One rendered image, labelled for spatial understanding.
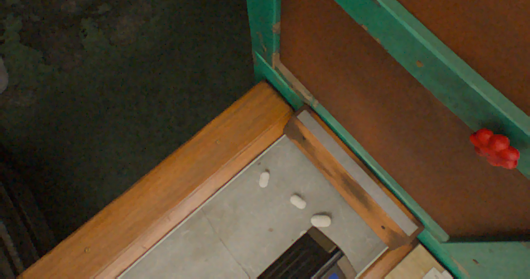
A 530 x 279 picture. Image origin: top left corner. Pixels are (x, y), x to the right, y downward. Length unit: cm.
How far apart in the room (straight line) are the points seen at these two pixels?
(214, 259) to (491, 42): 66
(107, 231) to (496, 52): 74
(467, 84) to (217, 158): 58
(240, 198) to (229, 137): 12
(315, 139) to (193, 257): 33
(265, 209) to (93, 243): 33
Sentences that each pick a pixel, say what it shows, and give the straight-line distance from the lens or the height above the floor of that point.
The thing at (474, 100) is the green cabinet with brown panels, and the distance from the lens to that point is 45.
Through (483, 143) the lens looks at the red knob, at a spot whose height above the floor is 125.
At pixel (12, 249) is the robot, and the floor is 34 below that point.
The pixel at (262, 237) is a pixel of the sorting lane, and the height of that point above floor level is 74.
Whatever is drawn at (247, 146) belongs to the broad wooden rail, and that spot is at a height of 76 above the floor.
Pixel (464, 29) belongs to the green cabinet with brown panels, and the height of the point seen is 130.
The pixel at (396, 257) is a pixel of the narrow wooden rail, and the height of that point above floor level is 76.
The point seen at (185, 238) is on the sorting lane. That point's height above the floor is 74.
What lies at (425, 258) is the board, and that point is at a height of 78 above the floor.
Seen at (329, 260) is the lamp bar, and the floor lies 111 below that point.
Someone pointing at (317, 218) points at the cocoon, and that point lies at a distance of 89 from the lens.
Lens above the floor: 165
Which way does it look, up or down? 75 degrees down
